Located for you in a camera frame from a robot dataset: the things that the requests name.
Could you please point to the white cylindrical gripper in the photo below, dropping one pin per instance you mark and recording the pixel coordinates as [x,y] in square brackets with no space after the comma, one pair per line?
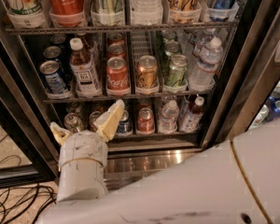
[82,147]

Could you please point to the tea bottle white cap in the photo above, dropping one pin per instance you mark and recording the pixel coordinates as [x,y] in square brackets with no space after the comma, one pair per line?
[84,69]

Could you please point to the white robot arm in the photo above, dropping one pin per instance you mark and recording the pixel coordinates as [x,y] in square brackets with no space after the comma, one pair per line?
[235,182]

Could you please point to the bottom shelf gold can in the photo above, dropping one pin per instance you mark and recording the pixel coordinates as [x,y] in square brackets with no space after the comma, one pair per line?
[92,118]

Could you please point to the bottom shelf blue pepsi can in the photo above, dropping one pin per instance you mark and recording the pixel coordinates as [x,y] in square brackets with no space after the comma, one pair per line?
[125,126]

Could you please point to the stainless fridge base grille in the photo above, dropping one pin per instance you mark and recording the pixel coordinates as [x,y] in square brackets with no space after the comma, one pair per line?
[124,169]

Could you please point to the left fridge glass door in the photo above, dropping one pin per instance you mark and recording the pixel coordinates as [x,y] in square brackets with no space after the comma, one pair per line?
[25,118]

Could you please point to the fridge glass door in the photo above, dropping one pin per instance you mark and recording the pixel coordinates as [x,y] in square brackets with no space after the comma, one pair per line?
[250,72]
[25,118]

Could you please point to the bottom shelf red coke can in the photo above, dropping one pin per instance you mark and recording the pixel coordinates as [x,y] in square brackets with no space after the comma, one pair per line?
[145,120]

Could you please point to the bottom shelf small water bottle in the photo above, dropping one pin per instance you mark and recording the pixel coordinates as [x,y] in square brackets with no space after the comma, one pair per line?
[169,115]

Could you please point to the bottom shelf white label bottle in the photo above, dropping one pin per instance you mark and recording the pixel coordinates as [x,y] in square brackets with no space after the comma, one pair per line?
[189,123]

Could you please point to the front clear water bottle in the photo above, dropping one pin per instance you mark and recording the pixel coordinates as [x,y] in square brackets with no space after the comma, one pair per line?
[209,60]

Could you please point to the rear clear water bottle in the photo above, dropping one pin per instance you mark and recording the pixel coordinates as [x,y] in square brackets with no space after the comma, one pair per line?
[199,38]

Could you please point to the right fridge glass door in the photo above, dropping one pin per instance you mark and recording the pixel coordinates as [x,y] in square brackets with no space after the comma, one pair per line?
[250,72]

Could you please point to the front blue pepsi can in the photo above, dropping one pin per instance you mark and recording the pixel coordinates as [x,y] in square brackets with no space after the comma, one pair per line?
[53,75]

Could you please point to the front red coca-cola can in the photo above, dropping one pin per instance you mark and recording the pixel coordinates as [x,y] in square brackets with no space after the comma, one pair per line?
[117,74]

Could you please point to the red coca-cola can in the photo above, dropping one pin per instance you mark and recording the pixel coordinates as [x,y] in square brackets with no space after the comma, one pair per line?
[115,38]
[116,50]
[117,74]

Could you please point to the gold caffeine-free coke can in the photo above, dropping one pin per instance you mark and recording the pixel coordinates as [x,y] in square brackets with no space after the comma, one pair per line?
[146,71]

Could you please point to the middle dark can left column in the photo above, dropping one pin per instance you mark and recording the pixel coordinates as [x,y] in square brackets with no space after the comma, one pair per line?
[53,53]

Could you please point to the dark can column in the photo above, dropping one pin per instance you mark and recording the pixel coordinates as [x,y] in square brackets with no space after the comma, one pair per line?
[53,53]
[58,40]

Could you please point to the rear dark can left column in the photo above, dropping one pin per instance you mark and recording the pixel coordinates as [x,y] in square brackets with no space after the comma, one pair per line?
[58,40]

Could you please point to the rear red coca-cola can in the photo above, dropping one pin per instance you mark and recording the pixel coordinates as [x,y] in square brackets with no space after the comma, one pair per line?
[115,38]

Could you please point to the front green soda can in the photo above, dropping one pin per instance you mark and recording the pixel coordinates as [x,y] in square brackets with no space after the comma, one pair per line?
[176,70]

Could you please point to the green soda can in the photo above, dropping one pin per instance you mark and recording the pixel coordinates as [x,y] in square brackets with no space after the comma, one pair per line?
[168,36]
[171,48]
[176,70]

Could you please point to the rear green soda can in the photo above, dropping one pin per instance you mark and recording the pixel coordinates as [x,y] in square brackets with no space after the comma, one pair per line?
[168,36]

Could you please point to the blue can behind right door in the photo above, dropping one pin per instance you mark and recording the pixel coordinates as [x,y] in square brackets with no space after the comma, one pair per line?
[274,112]

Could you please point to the middle wire fridge shelf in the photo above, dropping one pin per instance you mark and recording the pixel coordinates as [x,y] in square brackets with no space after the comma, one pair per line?
[124,97]

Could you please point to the wire fridge shelf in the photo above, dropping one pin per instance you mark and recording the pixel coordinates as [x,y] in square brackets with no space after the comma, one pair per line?
[124,97]
[119,28]

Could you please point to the upper wire fridge shelf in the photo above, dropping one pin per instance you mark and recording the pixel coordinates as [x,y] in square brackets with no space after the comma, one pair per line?
[119,28]

